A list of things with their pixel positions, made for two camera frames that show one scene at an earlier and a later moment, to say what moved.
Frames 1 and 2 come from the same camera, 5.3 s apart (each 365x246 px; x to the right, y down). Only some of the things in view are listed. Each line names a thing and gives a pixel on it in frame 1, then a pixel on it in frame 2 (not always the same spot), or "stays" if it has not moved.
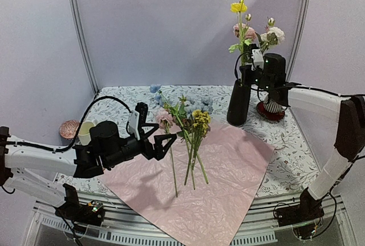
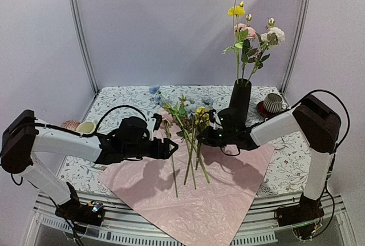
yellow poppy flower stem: x=239 y=7 → x=236 y=11
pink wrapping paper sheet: x=195 y=190 stays
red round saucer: x=269 y=116 stays
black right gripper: x=244 y=70 → x=208 y=139
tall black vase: x=238 y=104 stays
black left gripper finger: x=147 y=134 → x=168 y=152
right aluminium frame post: x=305 y=11 stays
